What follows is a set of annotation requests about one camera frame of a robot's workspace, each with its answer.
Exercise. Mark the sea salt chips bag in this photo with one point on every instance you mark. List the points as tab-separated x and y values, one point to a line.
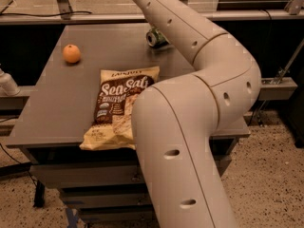
118	92

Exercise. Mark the drawer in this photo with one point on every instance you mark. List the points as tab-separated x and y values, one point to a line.
106	196
122	213
100	173

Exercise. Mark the green soda can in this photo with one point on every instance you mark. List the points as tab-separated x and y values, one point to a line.
155	39

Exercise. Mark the white pipe at left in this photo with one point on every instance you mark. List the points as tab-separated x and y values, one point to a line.
8	84

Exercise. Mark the bottom drawer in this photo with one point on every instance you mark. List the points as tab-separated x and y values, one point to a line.
122	213

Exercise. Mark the orange fruit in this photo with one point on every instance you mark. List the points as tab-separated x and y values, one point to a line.
71	54

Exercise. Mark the grey drawer cabinet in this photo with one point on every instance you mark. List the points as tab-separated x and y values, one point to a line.
60	109

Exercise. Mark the middle drawer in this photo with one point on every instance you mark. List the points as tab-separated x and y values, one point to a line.
106	196

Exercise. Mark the top drawer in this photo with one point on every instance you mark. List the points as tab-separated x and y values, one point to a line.
100	173

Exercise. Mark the metal frame rail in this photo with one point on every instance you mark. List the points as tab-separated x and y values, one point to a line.
29	12

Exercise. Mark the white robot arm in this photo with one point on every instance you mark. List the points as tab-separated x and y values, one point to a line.
174	119

